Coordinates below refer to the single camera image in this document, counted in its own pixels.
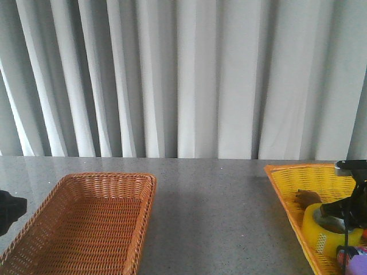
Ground yellow packing tape roll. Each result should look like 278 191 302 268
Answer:
301 203 345 258

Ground white curtain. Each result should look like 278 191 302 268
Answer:
1 1 366 160

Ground brown toy piece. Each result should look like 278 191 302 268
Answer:
295 189 322 209

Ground purple sponge block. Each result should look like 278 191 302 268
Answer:
345 255 367 275

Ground yellow woven basket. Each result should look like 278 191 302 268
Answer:
264 163 366 274

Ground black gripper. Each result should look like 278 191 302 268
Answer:
0 190 28 235
321 159 367 230

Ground brown woven basket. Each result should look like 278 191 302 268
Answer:
1 172 157 274

